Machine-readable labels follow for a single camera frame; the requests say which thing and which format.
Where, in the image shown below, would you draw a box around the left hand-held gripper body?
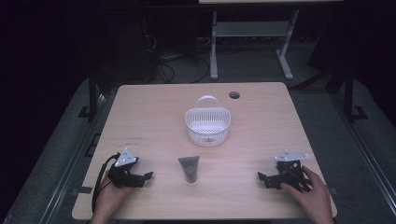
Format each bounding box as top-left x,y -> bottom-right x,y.
106,147 -> 145,189

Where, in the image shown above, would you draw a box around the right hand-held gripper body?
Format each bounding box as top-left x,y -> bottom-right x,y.
274,149 -> 313,192

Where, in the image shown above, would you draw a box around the person's left hand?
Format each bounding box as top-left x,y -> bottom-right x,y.
90,170 -> 135,223

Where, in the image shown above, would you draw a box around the person's right hand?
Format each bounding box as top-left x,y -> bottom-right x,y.
279,165 -> 335,223

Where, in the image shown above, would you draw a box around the grey squeeze tube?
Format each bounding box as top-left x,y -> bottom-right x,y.
177,155 -> 201,184

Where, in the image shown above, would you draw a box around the white plastic basket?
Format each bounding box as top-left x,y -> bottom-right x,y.
184,94 -> 233,147

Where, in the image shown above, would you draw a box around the black metal stand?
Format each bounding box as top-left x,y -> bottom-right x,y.
78,69 -> 108,120
325,59 -> 369,123

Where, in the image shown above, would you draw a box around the white metal stand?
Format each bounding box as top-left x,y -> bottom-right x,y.
208,8 -> 301,81

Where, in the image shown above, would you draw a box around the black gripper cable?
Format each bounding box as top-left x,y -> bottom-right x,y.
91,151 -> 121,214

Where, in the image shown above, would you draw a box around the black floor cables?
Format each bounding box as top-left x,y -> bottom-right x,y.
141,15 -> 213,85

